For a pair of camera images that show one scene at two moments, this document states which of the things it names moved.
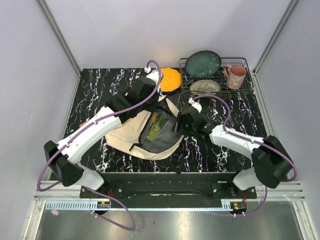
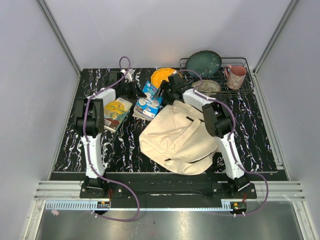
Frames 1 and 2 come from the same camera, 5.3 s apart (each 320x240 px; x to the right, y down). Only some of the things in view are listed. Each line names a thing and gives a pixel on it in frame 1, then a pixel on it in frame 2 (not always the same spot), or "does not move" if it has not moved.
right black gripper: [180, 125] -> [165, 85]
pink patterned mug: [235, 75] does not move
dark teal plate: [202, 63] does not move
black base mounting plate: [170, 186] does not move
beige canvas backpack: [152, 134] -> [177, 137]
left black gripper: [156, 103] -> [136, 92]
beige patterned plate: [205, 87] does not move
